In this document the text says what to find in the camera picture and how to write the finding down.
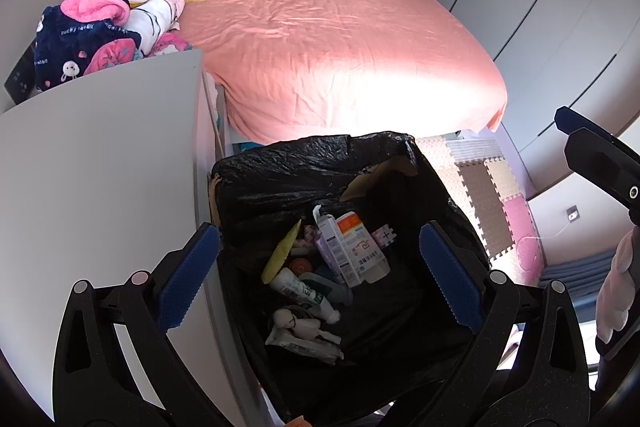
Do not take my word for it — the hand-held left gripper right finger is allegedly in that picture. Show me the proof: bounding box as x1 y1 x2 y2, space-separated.
420 222 591 427

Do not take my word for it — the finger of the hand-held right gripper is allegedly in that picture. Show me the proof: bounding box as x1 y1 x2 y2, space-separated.
564 129 640 210
555 106 618 142

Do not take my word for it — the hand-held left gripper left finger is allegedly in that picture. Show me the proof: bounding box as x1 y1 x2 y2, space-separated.
52 222 221 427

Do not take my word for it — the black bin bag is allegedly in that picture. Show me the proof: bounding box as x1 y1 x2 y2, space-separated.
207 132 493 425

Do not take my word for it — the yellow snack wrapper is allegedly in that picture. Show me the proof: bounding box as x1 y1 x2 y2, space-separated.
261 219 303 284

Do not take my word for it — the orange and white carton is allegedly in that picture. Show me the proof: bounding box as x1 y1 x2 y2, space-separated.
335 213 391 288

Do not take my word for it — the white bottle with green label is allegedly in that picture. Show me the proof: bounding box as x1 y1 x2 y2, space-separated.
270 267 342 324

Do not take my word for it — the white rabbit toy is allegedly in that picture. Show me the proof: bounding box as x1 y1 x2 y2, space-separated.
272 308 343 343

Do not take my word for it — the light blue plastic gadget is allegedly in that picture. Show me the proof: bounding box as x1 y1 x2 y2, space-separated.
300 271 353 305

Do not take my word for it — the long white box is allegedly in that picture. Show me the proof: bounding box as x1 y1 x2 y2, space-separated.
312 204 351 283

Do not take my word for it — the silver snack packet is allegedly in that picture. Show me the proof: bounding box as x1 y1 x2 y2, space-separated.
265 329 345 365

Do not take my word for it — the person's right hand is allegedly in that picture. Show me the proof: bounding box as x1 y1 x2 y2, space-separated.
595 227 640 344

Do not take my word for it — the foam puzzle mat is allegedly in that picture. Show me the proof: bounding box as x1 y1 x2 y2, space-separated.
420 134 543 288

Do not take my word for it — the blue grey mat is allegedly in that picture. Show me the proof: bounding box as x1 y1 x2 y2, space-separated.
537 249 623 293

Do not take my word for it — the white wardrobe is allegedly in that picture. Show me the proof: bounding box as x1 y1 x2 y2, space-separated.
450 0 640 198

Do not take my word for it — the bed with pink sheet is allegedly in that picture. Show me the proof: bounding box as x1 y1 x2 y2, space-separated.
170 0 508 148

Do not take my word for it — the navy printed blanket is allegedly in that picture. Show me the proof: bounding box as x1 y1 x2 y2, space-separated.
32 4 146 92

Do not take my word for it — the white cartoon blanket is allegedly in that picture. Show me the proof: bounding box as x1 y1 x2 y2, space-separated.
117 0 193 58

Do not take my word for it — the pink fleece blanket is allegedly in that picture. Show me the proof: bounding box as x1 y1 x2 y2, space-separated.
60 0 132 26

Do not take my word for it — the white cable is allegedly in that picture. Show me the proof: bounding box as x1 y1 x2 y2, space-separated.
517 217 571 258

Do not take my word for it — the black wall panel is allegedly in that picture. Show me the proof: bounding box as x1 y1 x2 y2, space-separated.
2 47 38 105

